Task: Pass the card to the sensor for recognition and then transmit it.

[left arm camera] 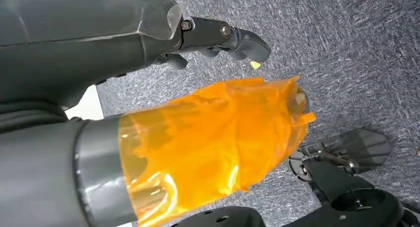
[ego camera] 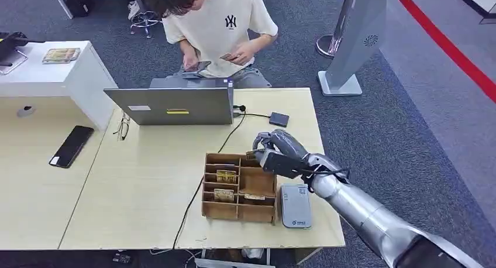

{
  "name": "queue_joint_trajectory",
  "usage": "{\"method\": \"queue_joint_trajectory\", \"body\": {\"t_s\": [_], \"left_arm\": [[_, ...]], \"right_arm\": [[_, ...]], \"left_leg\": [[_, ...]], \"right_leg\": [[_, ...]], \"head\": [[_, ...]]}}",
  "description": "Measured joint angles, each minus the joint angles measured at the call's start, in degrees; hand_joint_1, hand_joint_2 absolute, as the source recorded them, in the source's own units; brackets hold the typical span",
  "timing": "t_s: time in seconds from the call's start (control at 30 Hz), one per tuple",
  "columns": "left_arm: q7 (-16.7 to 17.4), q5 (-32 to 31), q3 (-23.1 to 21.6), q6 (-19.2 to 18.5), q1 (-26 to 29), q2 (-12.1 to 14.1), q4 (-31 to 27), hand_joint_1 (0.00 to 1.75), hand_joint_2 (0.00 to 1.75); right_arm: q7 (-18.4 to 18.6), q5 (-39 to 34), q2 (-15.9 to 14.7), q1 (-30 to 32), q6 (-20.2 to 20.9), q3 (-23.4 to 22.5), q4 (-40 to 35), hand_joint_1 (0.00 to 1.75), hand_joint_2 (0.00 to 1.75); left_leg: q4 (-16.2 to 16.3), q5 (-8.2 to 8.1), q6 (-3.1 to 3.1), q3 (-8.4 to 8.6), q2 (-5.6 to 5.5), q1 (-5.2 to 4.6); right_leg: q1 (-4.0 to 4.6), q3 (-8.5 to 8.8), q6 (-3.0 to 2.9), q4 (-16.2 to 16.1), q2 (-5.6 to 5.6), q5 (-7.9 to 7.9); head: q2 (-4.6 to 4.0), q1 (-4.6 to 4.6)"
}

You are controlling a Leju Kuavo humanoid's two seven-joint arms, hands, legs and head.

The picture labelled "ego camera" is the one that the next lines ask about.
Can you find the dark handheld smartphone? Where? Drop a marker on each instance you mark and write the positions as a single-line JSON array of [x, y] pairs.
[[200, 66]]

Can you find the black power strip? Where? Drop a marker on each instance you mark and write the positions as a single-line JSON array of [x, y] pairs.
[[122, 258]]

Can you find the person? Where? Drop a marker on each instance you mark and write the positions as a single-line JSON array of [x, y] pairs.
[[217, 22]]

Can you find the grey laptop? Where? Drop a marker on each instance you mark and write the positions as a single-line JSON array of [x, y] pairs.
[[174, 103]]

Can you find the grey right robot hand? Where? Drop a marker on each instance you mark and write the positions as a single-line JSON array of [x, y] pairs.
[[285, 157]]

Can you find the chrome stanchion post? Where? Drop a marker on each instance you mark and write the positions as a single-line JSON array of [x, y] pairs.
[[324, 46]]

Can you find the black desk device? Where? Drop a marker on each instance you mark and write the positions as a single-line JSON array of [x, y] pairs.
[[11, 41]]

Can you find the stack of gold cards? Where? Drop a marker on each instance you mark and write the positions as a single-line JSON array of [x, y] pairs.
[[61, 55]]

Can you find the black box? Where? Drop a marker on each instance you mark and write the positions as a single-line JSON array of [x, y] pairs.
[[75, 0]]

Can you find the small dark hub box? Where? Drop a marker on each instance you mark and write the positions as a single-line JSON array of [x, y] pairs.
[[279, 119]]

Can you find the person's left hand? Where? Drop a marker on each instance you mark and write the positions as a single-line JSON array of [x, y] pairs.
[[242, 54]]

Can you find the grey card reader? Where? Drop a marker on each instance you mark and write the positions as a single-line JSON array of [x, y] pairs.
[[295, 206]]

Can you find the black smartphone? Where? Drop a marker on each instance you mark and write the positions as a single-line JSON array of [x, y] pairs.
[[71, 147]]

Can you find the small fan of cards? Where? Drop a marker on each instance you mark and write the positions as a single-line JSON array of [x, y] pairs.
[[228, 57]]

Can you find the chrome stool base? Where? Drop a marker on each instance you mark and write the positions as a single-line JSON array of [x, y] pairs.
[[145, 20]]

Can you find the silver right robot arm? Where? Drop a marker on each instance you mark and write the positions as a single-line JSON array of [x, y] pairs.
[[368, 216]]

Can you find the black-rimmed glasses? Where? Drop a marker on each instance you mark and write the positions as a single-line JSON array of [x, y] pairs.
[[124, 130]]

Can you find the grey round puck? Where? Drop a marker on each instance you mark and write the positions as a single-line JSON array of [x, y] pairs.
[[26, 111]]

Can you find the wooden card box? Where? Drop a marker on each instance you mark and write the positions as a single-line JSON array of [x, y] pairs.
[[255, 181]]

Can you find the white side cabinet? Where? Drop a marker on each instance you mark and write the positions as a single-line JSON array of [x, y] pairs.
[[77, 84]]

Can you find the person's right hand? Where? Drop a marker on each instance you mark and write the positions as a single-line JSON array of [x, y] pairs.
[[190, 60]]

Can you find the grey kiosk stand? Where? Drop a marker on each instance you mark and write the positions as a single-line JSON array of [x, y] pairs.
[[360, 37]]

